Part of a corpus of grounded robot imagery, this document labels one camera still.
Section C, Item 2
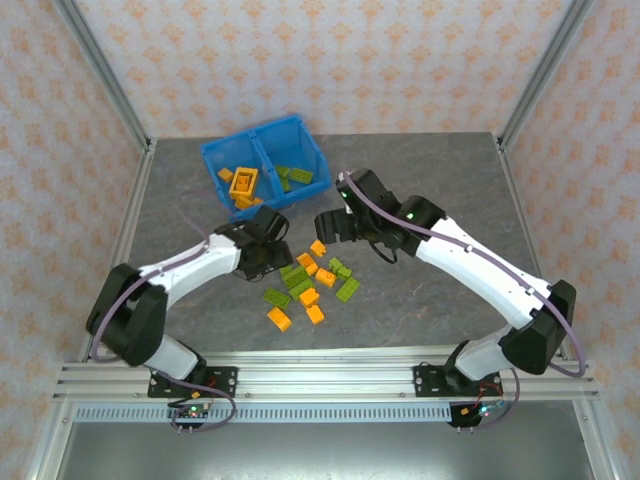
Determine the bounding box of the blue divided plastic bin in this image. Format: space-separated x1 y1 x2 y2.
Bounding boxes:
199 113 331 224

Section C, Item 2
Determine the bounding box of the wide aluminium base extrusion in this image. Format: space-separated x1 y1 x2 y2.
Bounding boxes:
52 363 601 403

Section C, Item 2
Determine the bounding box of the grey metal lower panel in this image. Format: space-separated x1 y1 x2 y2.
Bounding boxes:
49 422 599 480

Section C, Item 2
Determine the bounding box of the orange hollow frame lego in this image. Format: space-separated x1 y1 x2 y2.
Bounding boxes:
228 166 260 200

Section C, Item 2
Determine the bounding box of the aluminium table edge rail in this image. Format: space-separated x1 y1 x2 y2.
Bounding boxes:
79 344 564 369

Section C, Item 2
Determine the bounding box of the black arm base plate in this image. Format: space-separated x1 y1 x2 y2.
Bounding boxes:
146 365 239 400
412 363 504 400

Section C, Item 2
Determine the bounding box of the aluminium side rail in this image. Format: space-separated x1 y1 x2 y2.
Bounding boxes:
77 138 159 362
494 132 574 361

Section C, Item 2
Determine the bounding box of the slotted grey cable duct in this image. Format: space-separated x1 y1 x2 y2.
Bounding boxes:
73 402 506 425

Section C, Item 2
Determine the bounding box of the aluminium frame post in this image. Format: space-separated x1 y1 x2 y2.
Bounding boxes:
52 0 154 154
496 0 597 154

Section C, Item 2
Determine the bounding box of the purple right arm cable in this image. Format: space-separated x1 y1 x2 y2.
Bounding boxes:
337 169 590 431

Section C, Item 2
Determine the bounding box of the aluminium frame leg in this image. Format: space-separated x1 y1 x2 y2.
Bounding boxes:
572 397 621 480
24 399 79 480

